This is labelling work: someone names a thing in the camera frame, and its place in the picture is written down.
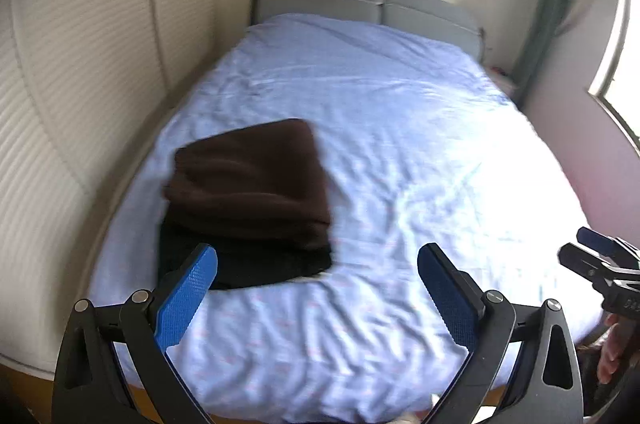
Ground white folded garment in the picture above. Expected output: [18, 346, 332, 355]
[291, 271, 330, 282]

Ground brown pants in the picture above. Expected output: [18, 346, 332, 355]
[163, 119, 331, 234]

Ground blue patterned bed sheet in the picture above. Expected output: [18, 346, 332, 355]
[88, 14, 601, 423]

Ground grey padded headboard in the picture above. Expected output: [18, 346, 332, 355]
[250, 0, 485, 62]

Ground black folded clothes stack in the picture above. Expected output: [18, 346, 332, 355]
[156, 203, 333, 291]

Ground window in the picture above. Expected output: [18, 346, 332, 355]
[588, 0, 639, 152]

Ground person's right hand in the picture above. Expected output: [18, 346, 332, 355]
[597, 314, 636, 385]

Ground white bedside table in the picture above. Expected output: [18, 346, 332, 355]
[485, 66, 518, 97]

